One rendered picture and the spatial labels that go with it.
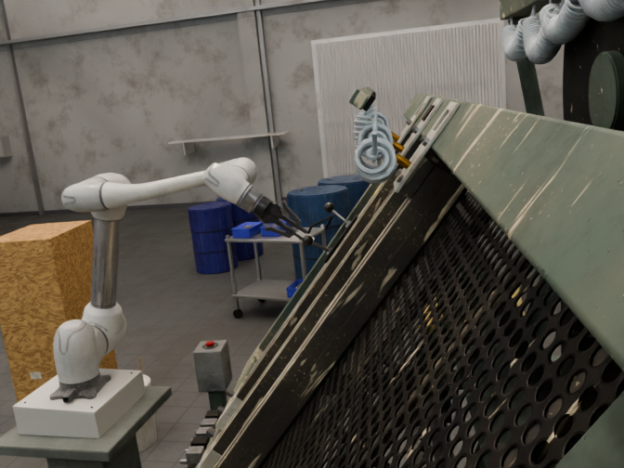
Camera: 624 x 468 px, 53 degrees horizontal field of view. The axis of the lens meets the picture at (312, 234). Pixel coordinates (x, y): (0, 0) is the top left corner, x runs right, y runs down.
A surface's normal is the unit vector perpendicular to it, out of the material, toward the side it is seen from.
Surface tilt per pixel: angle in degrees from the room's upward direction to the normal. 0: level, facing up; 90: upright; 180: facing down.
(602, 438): 51
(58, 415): 90
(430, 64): 90
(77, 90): 90
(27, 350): 90
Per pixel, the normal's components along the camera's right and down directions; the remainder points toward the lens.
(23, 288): -0.13, 0.23
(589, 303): -0.83, -0.55
